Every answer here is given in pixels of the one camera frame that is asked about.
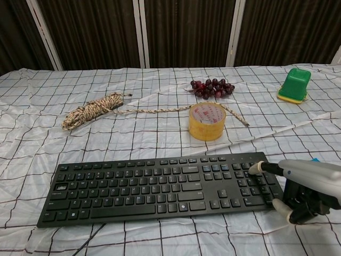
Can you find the dark red grape bunch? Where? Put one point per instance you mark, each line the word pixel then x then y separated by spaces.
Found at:
pixel 210 86

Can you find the white checked tablecloth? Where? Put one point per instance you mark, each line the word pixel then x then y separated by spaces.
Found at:
pixel 133 138

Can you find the green plastic container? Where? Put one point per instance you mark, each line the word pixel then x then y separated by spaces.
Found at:
pixel 294 85

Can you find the blue snack packet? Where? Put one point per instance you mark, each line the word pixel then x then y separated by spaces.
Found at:
pixel 315 159

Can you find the white partition frame post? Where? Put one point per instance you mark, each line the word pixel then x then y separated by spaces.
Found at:
pixel 141 34
pixel 336 57
pixel 45 34
pixel 235 34

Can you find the black computer keyboard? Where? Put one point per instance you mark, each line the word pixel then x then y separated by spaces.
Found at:
pixel 149 186

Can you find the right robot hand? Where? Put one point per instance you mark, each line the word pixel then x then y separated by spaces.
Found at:
pixel 309 170

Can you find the dark ribbed partition panel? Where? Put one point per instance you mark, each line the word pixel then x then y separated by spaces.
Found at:
pixel 287 32
pixel 93 34
pixel 18 34
pixel 186 34

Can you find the clear packing tape roll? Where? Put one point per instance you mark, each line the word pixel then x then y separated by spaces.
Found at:
pixel 206 128

